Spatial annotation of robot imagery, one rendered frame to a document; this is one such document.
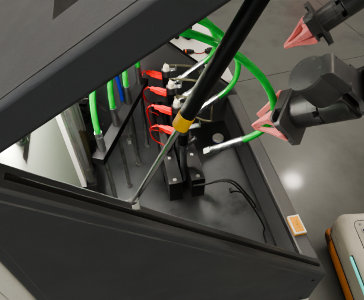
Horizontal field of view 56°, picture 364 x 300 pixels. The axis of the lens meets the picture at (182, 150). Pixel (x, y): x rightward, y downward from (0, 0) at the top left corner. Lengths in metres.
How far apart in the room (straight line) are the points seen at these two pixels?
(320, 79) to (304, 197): 1.70
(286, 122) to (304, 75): 0.11
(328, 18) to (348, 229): 1.15
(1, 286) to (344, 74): 0.58
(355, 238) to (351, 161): 0.80
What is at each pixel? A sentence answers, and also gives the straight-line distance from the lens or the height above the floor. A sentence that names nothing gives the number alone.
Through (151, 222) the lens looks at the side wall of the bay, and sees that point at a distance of 0.49.
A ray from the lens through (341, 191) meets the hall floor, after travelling 2.29.
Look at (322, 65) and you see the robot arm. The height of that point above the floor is 1.44.
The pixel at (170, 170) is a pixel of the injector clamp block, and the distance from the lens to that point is 0.94.
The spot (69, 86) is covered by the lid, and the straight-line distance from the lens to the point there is 0.27.
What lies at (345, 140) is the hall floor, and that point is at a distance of 2.60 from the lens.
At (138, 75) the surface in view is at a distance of 1.00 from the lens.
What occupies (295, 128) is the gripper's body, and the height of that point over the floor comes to 1.29.
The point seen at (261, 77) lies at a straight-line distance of 0.62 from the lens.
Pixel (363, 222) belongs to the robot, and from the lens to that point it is 1.86.
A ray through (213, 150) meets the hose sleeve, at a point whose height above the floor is 1.16.
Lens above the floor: 1.72
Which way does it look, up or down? 48 degrees down
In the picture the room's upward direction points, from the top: 1 degrees counter-clockwise
